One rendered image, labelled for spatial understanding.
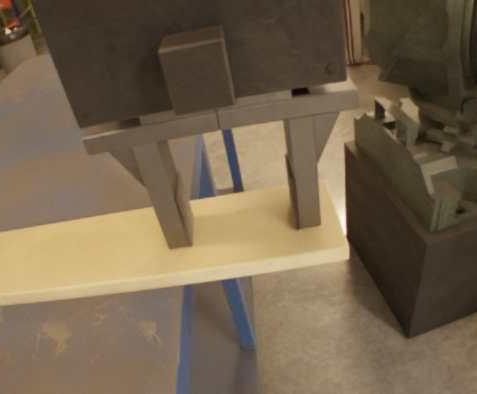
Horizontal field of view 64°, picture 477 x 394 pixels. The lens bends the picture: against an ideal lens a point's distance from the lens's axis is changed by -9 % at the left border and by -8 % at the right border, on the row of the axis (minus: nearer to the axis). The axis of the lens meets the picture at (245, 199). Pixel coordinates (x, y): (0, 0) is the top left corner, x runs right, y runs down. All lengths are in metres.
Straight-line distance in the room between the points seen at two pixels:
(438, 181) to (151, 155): 1.00
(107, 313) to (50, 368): 0.08
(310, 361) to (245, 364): 0.39
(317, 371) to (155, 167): 1.25
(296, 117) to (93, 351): 0.31
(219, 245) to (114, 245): 0.13
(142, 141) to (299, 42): 0.17
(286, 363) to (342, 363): 0.20
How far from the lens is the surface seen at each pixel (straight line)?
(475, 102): 1.24
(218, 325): 1.35
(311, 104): 0.38
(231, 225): 0.49
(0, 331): 0.54
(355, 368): 1.57
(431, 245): 1.27
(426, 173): 1.24
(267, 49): 0.32
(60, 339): 0.49
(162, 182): 0.42
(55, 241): 0.58
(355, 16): 3.66
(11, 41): 5.21
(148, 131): 0.39
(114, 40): 0.32
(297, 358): 1.59
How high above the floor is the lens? 1.38
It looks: 38 degrees down
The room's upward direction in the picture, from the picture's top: 12 degrees counter-clockwise
